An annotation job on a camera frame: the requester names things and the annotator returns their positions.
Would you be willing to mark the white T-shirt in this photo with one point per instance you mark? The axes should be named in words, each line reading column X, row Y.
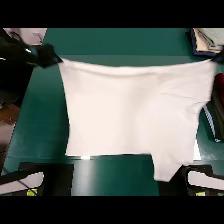
column 133, row 110

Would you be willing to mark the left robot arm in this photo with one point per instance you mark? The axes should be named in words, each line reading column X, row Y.
column 16, row 56

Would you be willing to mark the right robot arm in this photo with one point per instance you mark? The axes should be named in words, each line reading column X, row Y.
column 203, row 180

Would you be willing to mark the red garment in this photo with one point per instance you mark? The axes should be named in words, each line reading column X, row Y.
column 220, row 86

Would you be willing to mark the beige garment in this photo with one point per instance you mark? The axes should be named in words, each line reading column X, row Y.
column 203, row 38

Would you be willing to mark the pale grey garment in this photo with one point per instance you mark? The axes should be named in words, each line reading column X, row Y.
column 215, row 35

